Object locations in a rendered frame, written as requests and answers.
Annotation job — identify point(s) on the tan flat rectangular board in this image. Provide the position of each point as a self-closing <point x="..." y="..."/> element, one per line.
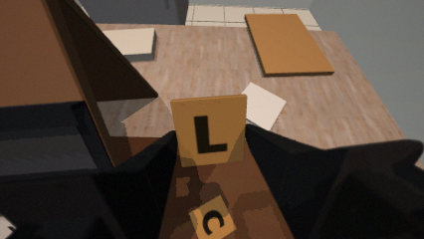
<point x="285" y="47"/>

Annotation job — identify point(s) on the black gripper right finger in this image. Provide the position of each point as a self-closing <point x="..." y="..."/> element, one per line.
<point x="305" y="180"/>

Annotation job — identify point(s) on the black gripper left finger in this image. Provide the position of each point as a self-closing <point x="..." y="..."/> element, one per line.
<point x="130" y="198"/>

